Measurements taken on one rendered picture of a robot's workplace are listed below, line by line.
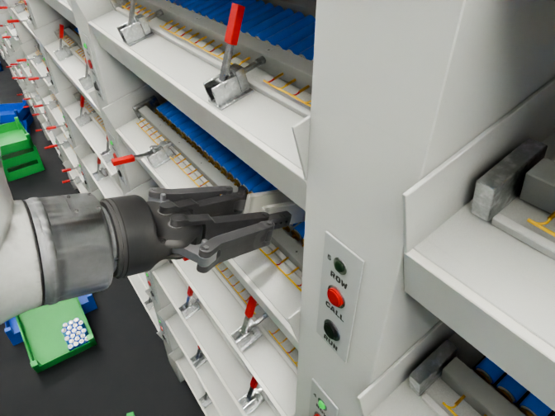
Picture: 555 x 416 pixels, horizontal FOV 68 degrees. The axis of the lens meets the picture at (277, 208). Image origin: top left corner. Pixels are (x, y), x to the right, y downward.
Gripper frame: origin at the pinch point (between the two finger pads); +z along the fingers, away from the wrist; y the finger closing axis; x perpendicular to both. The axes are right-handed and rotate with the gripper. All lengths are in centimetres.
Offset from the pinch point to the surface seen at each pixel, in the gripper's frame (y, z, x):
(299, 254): -5.4, 0.0, 3.2
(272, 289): -5.2, -2.8, 7.7
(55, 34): 116, 1, 3
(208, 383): 23, 13, 66
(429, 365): -23.5, -0.1, 2.7
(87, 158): 116, 10, 46
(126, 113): 47.7, -1.1, 4.8
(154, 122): 37.9, 0.5, 3.1
